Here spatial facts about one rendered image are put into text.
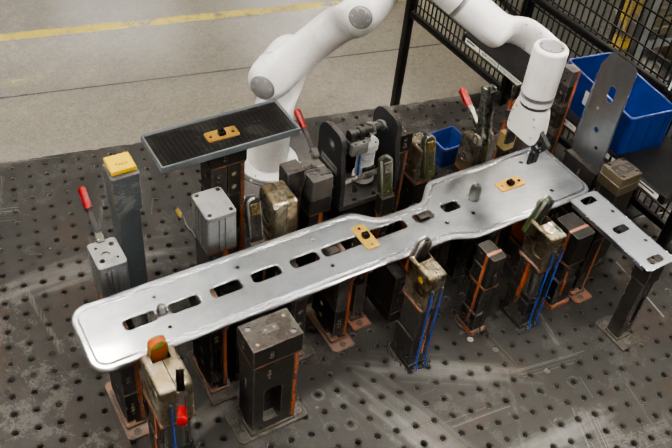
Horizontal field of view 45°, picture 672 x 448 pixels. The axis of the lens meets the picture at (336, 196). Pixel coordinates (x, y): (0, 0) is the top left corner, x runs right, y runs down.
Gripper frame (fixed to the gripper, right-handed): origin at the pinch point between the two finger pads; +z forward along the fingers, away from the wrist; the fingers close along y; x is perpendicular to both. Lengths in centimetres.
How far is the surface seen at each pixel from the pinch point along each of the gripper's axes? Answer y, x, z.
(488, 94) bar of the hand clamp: -15.8, -0.2, -7.4
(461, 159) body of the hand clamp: -17.1, -3.0, 15.2
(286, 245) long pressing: -6, -66, 12
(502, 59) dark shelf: -47, 35, 9
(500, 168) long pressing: -6.3, 1.7, 11.9
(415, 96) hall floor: -155, 94, 112
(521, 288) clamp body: 20.7, -8.1, 29.4
